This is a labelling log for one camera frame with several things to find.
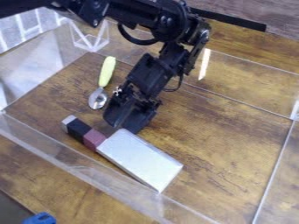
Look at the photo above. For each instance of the blue object at bottom edge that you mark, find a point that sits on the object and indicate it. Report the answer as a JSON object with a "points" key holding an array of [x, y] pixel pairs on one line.
{"points": [[41, 218]]}

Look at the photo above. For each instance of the clear acrylic triangle bracket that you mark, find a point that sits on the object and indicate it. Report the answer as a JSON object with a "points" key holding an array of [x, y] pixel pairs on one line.
{"points": [[90, 40]]}

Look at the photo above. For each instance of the spoon with yellow handle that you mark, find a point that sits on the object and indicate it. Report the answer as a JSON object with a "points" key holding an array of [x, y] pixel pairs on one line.
{"points": [[99, 96]]}

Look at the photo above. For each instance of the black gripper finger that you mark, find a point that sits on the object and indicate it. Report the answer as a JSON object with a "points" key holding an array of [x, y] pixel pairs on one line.
{"points": [[137, 116], [118, 110]]}

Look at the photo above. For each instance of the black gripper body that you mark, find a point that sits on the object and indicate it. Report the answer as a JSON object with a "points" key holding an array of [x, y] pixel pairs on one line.
{"points": [[145, 84]]}

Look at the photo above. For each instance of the black strip on table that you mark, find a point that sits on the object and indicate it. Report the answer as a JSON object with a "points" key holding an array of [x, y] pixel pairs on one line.
{"points": [[232, 20]]}

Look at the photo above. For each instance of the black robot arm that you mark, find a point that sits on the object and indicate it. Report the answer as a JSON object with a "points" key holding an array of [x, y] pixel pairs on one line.
{"points": [[146, 22]]}

